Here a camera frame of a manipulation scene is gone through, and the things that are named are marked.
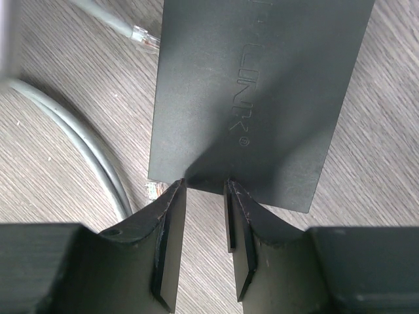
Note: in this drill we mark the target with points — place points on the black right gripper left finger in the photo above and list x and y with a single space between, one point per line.
131 267

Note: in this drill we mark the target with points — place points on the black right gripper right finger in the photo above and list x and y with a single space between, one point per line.
279 268

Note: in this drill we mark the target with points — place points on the black network switch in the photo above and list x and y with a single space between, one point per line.
252 91

